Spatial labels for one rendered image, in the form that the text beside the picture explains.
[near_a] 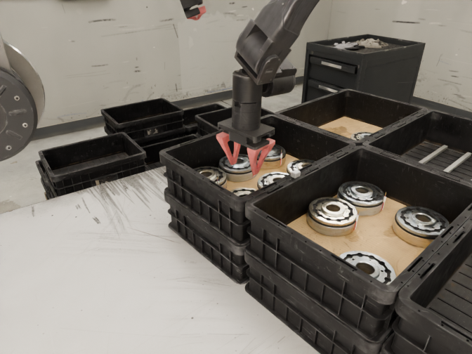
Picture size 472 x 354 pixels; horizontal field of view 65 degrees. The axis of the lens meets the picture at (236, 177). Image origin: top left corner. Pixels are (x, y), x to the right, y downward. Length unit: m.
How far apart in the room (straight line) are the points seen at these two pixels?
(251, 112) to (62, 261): 0.58
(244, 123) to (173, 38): 3.18
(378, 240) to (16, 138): 0.67
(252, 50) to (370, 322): 0.47
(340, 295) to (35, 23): 3.21
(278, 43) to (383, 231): 0.45
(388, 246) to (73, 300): 0.66
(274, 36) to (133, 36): 3.12
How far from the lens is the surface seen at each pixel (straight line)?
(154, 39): 3.78
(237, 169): 0.94
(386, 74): 2.48
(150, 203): 1.13
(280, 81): 0.73
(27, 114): 0.62
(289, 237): 0.63
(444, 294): 0.75
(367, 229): 0.84
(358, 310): 0.63
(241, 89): 0.70
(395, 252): 0.79
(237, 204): 0.70
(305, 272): 0.66
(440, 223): 0.86
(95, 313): 0.85
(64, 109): 3.66
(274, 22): 0.64
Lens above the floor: 1.31
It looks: 30 degrees down
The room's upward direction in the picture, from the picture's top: straight up
